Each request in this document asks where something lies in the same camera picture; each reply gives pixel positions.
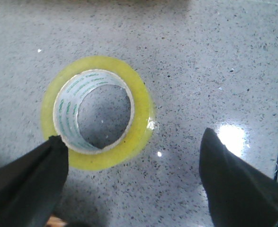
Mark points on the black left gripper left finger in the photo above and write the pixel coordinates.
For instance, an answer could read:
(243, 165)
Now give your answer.
(31, 185)

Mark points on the yellow clear tape roll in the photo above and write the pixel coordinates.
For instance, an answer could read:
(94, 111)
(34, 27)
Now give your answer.
(64, 95)

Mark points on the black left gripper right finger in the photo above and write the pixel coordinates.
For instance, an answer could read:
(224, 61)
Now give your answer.
(238, 194)

